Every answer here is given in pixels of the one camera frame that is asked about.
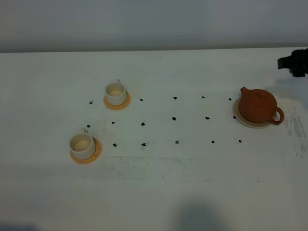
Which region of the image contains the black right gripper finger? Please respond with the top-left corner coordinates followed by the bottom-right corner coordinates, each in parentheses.
top-left (277, 56), bottom-right (293, 70)

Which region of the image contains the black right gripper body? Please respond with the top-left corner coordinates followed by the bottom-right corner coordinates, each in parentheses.
top-left (290, 49), bottom-right (308, 77)

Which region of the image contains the brown clay teapot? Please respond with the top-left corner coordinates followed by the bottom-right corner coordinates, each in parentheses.
top-left (238, 87), bottom-right (284, 125)

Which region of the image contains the cream round teapot coaster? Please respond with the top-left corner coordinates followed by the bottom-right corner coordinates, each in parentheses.
top-left (232, 98), bottom-right (272, 129)

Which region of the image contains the far white teacup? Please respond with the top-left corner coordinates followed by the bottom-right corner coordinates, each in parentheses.
top-left (105, 79), bottom-right (127, 106)

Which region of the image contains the white teacup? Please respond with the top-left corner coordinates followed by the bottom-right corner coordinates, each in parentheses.
top-left (69, 128), bottom-right (96, 160)
top-left (105, 79), bottom-right (127, 106)

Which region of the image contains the far orange coaster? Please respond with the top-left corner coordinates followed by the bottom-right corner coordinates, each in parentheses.
top-left (103, 92), bottom-right (131, 111)

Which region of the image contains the orange coaster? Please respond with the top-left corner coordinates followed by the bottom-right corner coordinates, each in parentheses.
top-left (103, 92), bottom-right (131, 111)
top-left (70, 137), bottom-right (102, 164)

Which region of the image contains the near orange coaster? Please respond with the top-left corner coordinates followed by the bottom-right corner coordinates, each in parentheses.
top-left (70, 137), bottom-right (102, 164)

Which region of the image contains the near white teacup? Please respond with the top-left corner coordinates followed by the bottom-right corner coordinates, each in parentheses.
top-left (69, 128), bottom-right (96, 160)

